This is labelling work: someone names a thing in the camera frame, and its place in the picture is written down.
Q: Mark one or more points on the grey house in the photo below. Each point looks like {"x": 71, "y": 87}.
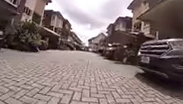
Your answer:
{"x": 96, "y": 42}

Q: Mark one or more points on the row of parked vehicles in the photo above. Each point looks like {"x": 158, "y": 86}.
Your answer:
{"x": 119, "y": 52}

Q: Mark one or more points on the grey brick paved road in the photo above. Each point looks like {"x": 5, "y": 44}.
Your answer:
{"x": 75, "y": 83}

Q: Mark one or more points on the brown house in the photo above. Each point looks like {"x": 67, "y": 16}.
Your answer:
{"x": 120, "y": 31}

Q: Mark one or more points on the row of houses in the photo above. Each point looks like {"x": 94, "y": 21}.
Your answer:
{"x": 60, "y": 29}

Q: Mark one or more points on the green bush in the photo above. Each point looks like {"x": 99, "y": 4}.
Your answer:
{"x": 27, "y": 35}

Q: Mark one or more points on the dark grey car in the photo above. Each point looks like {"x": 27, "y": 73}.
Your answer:
{"x": 166, "y": 57}

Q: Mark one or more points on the cream building with balcony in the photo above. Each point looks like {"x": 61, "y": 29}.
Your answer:
{"x": 164, "y": 13}

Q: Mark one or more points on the brown and cream building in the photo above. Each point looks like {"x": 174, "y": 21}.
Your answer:
{"x": 8, "y": 1}

